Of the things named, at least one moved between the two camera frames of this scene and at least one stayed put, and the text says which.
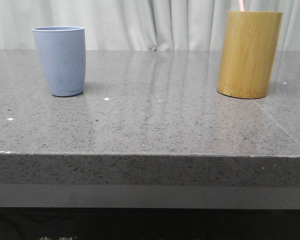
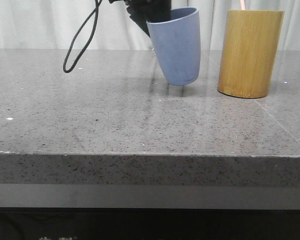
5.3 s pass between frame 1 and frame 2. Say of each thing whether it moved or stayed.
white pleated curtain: stayed
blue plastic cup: moved
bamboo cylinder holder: stayed
